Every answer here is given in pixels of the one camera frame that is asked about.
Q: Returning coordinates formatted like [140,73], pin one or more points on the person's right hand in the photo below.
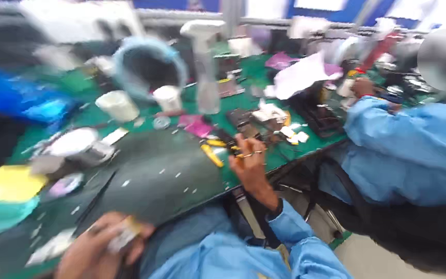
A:
[256,178]

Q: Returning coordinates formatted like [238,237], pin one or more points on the person's left hand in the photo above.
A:
[85,252]

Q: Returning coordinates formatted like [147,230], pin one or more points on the person's right fingers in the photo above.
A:
[256,149]

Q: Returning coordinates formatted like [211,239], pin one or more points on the person's left fingers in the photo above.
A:
[136,248]

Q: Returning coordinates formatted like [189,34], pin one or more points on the person's right thumb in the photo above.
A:
[234,162]

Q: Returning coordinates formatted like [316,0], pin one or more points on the small white yellow part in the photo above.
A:
[121,238]

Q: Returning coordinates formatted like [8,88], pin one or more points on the person's right forearm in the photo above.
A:
[290,224]

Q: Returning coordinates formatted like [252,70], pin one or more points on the black yellow hand tool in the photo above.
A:
[229,141]

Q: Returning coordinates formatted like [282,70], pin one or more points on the dark grey device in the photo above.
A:
[238,117]

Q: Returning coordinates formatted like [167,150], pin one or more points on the pile of small white parts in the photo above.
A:
[292,135]

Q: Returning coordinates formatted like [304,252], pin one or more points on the white crumpled tissue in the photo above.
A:
[269,112]

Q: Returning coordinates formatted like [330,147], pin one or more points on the magenta cloth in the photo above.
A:
[198,126]

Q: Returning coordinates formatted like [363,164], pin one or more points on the black tweezers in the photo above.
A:
[96,199]

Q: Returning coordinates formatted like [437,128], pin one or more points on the black tray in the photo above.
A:
[319,126]

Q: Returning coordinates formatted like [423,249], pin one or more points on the small green pink box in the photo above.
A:
[229,87]

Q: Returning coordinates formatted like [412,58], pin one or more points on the green table mat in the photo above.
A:
[254,71]

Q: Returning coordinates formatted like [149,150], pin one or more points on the dark grey work mat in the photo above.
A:
[157,166]

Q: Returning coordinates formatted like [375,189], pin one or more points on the white spray bottle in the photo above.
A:
[207,85]

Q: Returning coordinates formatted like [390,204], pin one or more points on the pale pink sheet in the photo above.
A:
[296,77]

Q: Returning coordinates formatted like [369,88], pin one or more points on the clear round cap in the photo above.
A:
[162,122]

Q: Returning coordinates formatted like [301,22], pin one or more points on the white crumpled packet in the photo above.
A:
[52,248]

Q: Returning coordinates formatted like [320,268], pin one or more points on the pink cloth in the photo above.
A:
[279,61]

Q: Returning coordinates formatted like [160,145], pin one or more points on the white plastic cup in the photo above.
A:
[167,99]

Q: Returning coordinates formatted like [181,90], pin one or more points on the purple white tape roll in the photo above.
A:
[65,186]

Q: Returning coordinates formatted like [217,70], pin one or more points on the small white rectangular block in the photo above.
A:
[115,135]

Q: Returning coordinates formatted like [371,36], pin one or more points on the grey brown block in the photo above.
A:
[47,166]

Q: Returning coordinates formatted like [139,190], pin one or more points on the white round dish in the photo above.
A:
[72,142]

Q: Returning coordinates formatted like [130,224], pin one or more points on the cream plastic cup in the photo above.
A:
[118,107]

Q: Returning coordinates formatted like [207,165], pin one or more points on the teal round container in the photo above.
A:
[8,217]

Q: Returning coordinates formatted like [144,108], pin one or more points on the yellow sheet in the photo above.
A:
[12,182]

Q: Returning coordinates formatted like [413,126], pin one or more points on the red tool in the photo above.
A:
[379,52]

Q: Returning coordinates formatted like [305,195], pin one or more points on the black chair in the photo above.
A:
[393,228]

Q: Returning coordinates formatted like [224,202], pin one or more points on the blue plastic bag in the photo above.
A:
[2,93]

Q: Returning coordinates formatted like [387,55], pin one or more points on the large white box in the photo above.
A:
[79,19]

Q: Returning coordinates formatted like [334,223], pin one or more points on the grey metal post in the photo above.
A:
[230,19]

